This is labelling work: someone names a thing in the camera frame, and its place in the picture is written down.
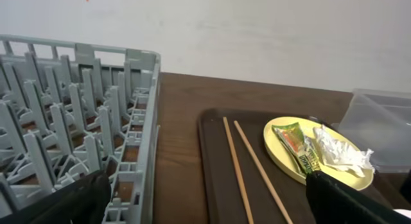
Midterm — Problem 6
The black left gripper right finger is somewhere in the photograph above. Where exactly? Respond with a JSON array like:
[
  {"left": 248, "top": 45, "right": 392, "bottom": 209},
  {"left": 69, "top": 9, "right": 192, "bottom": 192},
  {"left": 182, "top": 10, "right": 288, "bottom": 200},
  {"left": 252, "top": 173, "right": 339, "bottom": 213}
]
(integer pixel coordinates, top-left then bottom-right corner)
[{"left": 306, "top": 171, "right": 410, "bottom": 224}]

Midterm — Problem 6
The brown serving tray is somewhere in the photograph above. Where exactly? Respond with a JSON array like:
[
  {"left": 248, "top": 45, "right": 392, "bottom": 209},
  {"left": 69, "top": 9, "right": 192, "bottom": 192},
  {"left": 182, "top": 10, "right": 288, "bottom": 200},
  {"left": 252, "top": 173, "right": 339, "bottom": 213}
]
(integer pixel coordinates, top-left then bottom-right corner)
[{"left": 197, "top": 108, "right": 405, "bottom": 224}]

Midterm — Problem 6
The clear plastic bin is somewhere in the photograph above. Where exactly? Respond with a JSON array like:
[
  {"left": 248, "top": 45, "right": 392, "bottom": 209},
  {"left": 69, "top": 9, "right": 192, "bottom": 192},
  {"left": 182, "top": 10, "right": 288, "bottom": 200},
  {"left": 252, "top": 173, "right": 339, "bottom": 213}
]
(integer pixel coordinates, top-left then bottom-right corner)
[{"left": 337, "top": 89, "right": 410, "bottom": 173}]

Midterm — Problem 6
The grey dish rack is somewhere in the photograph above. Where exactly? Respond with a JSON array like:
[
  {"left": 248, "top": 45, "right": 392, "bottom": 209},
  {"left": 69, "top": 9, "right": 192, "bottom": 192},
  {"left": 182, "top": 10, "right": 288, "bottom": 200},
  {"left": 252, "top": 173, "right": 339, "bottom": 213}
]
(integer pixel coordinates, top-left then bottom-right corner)
[{"left": 1, "top": 35, "right": 161, "bottom": 223}]

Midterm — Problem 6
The white napkin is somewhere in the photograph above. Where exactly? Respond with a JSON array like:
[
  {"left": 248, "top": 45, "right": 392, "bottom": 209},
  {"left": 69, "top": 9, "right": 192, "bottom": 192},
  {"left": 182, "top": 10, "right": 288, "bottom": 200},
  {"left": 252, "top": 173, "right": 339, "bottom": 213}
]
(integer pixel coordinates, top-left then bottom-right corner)
[{"left": 313, "top": 125, "right": 375, "bottom": 178}]

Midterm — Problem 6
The green snack wrapper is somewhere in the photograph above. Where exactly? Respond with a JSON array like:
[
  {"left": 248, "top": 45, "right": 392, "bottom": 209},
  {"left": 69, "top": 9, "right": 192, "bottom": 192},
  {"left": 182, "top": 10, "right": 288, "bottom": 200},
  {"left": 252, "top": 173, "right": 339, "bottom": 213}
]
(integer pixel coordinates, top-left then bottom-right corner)
[{"left": 272, "top": 123, "right": 320, "bottom": 175}]

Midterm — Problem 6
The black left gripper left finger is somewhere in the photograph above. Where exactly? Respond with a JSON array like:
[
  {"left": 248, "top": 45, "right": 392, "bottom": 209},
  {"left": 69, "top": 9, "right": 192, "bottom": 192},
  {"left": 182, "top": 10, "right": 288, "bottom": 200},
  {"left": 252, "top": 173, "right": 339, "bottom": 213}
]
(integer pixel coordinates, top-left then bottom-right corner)
[{"left": 1, "top": 170, "right": 111, "bottom": 224}]

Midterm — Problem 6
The yellow plate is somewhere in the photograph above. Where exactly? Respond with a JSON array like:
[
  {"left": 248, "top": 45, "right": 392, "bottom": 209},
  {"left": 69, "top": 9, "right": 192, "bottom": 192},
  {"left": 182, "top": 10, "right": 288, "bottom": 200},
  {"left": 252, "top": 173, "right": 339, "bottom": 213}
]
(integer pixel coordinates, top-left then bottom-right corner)
[{"left": 263, "top": 116, "right": 374, "bottom": 191}]

